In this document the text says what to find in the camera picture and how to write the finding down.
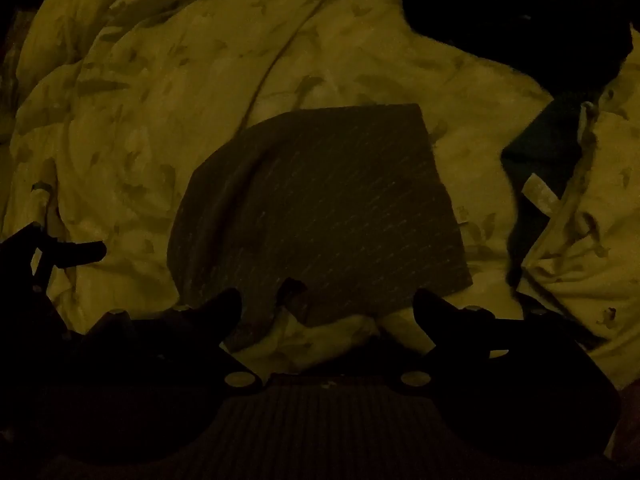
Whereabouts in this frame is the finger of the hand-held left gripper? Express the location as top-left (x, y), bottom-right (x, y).
top-left (36, 240), bottom-right (108, 270)

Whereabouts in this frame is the grey patterned small cloth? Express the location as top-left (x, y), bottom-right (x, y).
top-left (166, 103), bottom-right (475, 354)

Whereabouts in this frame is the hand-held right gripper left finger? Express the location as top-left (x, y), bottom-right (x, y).
top-left (99, 287), bottom-right (263, 392)

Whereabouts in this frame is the crumpled white cloth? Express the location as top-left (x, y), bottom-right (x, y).
top-left (0, 0), bottom-right (640, 391)

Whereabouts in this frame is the dark garment with white label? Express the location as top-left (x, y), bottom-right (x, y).
top-left (501, 91), bottom-right (599, 292)

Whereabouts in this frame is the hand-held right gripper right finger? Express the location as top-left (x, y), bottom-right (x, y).
top-left (397, 287), bottom-right (567, 389)

